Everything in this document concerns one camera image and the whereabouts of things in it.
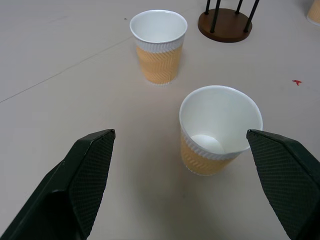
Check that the orange ribbed paper cup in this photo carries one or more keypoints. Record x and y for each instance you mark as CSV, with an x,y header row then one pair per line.
x,y
314,12
158,62
215,120

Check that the small red scrap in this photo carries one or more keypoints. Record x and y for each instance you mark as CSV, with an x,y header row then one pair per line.
x,y
297,82

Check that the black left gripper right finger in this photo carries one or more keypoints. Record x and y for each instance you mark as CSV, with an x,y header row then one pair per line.
x,y
287,180

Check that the brown wooden stand base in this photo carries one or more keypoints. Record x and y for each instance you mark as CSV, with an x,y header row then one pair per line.
x,y
225,25

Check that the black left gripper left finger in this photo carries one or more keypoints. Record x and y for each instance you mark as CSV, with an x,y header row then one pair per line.
x,y
75,185

